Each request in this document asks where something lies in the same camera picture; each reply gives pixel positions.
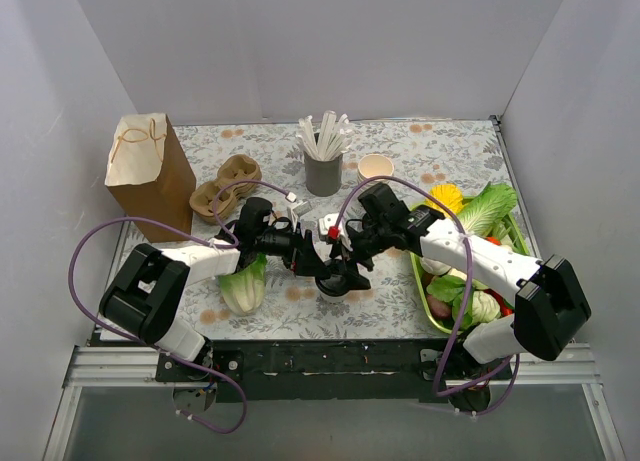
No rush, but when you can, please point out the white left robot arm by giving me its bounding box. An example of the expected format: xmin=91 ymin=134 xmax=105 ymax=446
xmin=99 ymin=197 xmax=330 ymax=381

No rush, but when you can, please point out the aluminium frame rail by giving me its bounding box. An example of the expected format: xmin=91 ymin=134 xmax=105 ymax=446
xmin=45 ymin=343 xmax=624 ymax=460

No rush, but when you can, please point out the white paper coffee cup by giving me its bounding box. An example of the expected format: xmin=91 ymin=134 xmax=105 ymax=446
xmin=319 ymin=290 xmax=346 ymax=303

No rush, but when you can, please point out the brown pulp cup carrier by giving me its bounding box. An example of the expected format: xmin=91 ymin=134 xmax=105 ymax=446
xmin=189 ymin=154 xmax=262 ymax=225

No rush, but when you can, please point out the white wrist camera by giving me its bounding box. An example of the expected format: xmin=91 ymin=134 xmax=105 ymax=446
xmin=287 ymin=201 xmax=312 ymax=228
xmin=317 ymin=213 xmax=351 ymax=249

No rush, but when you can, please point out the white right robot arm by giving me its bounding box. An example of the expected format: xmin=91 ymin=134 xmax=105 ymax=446
xmin=317 ymin=183 xmax=591 ymax=379

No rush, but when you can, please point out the green leafy vegetable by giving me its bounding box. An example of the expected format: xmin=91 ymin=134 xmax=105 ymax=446
xmin=425 ymin=275 xmax=466 ymax=329

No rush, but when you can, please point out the brown paper bag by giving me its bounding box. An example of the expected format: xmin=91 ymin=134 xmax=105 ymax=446
xmin=105 ymin=113 xmax=196 ymax=233

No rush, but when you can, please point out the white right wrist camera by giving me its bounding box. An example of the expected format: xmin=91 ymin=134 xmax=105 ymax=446
xmin=317 ymin=213 xmax=351 ymax=249

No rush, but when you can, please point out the floral table mat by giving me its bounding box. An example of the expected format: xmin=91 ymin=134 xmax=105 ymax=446
xmin=176 ymin=119 xmax=514 ymax=340

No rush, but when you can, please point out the stack of paper cups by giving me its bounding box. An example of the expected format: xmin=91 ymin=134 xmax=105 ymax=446
xmin=357 ymin=154 xmax=394 ymax=182

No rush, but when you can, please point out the purple red onion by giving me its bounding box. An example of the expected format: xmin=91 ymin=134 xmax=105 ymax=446
xmin=427 ymin=295 xmax=452 ymax=320

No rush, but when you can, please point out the black coffee cup lid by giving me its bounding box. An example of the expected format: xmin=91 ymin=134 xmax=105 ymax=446
xmin=315 ymin=271 xmax=349 ymax=295

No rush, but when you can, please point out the white wrapped straw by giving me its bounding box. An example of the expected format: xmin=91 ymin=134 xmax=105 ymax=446
xmin=299 ymin=116 xmax=321 ymax=161
xmin=318 ymin=111 xmax=336 ymax=161
xmin=326 ymin=113 xmax=350 ymax=160

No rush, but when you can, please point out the green vegetable tray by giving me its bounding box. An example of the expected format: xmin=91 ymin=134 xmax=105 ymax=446
xmin=411 ymin=213 xmax=529 ymax=335

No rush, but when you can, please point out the yellow napa cabbage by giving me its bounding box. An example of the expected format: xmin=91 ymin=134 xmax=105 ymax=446
xmin=425 ymin=184 xmax=464 ymax=217

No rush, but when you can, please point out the green white napa cabbage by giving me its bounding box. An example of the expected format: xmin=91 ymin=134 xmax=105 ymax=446
xmin=457 ymin=183 xmax=518 ymax=237

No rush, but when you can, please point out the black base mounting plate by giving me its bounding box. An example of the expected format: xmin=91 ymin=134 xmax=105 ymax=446
xmin=154 ymin=338 xmax=514 ymax=405

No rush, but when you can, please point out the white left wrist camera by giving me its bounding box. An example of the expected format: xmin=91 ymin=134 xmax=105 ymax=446
xmin=287 ymin=201 xmax=312 ymax=228

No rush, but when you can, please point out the grey straw holder cup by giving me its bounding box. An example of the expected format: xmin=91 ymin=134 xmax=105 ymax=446
xmin=304 ymin=153 xmax=343 ymax=197

